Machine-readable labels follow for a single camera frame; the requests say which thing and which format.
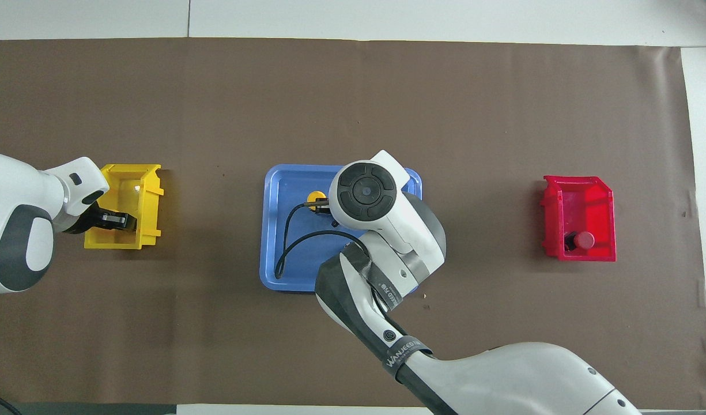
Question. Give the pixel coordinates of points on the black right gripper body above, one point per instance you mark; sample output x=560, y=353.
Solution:
x=325, y=203

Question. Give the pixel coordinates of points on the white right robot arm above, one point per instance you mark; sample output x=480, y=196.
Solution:
x=387, y=230

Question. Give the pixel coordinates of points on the brown paper mat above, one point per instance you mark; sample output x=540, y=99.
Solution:
x=352, y=104

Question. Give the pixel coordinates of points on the yellow push button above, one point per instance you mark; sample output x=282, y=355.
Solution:
x=315, y=195

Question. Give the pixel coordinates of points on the blue plastic tray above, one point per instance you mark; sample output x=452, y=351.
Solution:
x=272, y=230

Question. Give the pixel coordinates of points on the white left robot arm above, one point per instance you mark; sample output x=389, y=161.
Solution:
x=18, y=230

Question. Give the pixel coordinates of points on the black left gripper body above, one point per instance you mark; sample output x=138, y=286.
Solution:
x=85, y=219

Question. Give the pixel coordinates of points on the red push button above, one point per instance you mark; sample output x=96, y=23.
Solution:
x=585, y=240

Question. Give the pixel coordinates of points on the red plastic bin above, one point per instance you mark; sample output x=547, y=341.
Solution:
x=583, y=202

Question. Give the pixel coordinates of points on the yellow plastic bin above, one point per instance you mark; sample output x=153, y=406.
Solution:
x=148, y=196

